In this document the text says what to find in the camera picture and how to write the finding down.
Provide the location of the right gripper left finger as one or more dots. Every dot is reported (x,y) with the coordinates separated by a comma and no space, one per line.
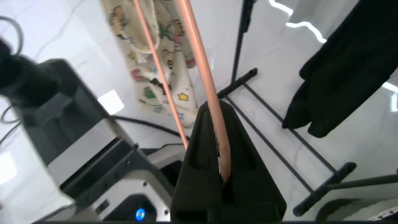
(196,186)

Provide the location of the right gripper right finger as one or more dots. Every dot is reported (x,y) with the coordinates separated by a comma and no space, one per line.
(255,193)

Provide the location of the cream printed garment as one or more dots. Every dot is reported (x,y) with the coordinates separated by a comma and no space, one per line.
(146,81)

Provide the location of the pink clothes hanger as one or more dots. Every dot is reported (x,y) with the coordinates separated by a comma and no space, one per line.
(202,62)

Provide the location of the black garment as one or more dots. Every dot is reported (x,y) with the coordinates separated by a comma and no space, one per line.
(342,77)

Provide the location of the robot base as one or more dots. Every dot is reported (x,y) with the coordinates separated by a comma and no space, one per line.
(77,149)

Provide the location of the black clothes rack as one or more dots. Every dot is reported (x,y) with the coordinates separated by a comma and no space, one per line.
(237,82)

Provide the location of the white curtain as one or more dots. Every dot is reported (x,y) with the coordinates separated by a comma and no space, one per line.
(326,15)

